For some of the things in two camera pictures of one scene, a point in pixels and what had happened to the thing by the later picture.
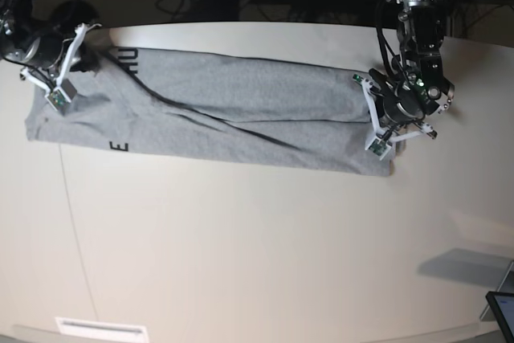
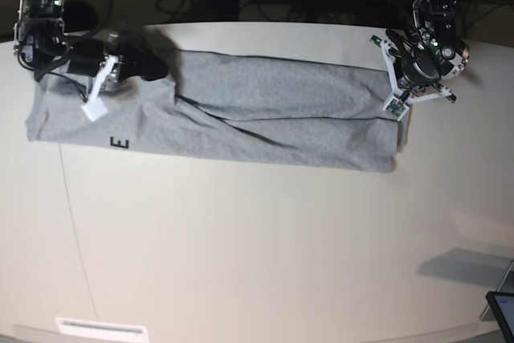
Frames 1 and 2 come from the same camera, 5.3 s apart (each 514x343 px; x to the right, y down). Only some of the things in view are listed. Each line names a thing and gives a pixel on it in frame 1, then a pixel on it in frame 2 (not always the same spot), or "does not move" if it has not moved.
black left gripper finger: (90, 59) → (144, 59)
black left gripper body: (41, 51) → (87, 57)
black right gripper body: (401, 100) → (420, 67)
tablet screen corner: (502, 305) does not move
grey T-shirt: (214, 108) does not move
